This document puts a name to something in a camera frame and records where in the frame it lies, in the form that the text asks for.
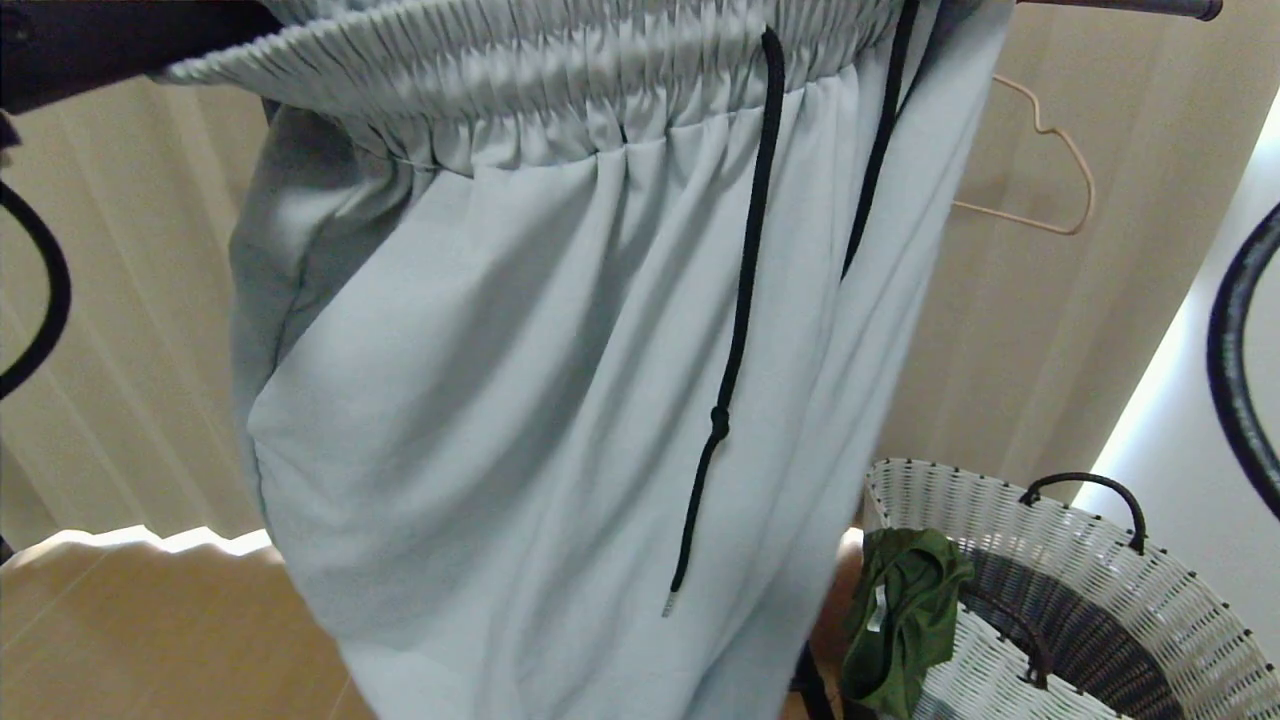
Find black cable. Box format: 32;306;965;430
0;180;73;401
1205;200;1280;521

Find white laundry basket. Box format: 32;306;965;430
862;458;1280;720

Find black clothes rack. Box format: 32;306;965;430
790;0;1223;720

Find pale grey shorts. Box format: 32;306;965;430
155;0;1016;720

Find green garment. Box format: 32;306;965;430
840;527;976;720

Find pink clothes hanger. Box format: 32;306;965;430
950;75;1097;237

